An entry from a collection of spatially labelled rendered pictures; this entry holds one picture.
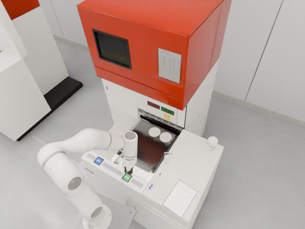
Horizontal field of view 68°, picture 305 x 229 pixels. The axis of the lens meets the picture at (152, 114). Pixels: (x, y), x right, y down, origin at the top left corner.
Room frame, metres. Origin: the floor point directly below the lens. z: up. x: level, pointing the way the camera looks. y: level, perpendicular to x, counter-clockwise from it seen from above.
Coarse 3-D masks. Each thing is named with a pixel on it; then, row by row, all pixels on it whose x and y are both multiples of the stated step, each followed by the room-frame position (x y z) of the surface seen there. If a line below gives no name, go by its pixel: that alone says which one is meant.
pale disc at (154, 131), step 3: (150, 129) 1.17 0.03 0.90; (153, 129) 1.16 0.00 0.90; (156, 129) 1.16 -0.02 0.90; (159, 129) 1.16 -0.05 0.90; (150, 132) 1.14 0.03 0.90; (153, 132) 1.14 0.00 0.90; (156, 132) 1.13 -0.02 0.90; (159, 132) 1.13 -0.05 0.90; (150, 135) 1.10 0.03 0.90; (153, 135) 1.10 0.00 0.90; (156, 135) 1.10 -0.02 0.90
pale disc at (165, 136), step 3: (165, 132) 1.13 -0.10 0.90; (162, 135) 1.10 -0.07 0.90; (165, 135) 1.09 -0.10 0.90; (168, 135) 1.09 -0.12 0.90; (171, 135) 1.09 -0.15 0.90; (162, 138) 1.07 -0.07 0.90; (165, 138) 1.07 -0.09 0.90; (168, 138) 1.07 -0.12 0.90; (171, 138) 1.06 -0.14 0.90; (162, 141) 1.04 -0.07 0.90; (165, 141) 1.04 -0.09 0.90; (168, 141) 1.03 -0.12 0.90
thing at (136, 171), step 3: (120, 159) 0.91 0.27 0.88; (117, 162) 0.88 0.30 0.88; (135, 168) 0.82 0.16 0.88; (138, 168) 0.82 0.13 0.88; (135, 171) 0.80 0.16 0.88; (138, 171) 0.80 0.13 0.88; (141, 171) 0.79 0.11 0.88; (144, 171) 0.79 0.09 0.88; (135, 174) 0.77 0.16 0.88; (138, 174) 0.77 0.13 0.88; (141, 174) 0.77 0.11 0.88; (144, 174) 0.77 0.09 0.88; (147, 174) 0.77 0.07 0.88; (141, 177) 0.75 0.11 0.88; (144, 177) 0.75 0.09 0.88
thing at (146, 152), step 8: (144, 120) 1.27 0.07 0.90; (136, 128) 1.19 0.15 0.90; (144, 128) 1.19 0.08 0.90; (160, 128) 1.17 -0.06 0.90; (144, 136) 1.10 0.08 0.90; (144, 144) 1.02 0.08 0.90; (152, 144) 1.01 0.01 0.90; (160, 144) 1.01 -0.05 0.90; (168, 144) 1.00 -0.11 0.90; (144, 152) 0.95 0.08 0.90; (152, 152) 0.94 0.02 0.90; (160, 152) 0.94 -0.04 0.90; (144, 160) 0.87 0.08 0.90; (152, 160) 0.87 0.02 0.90
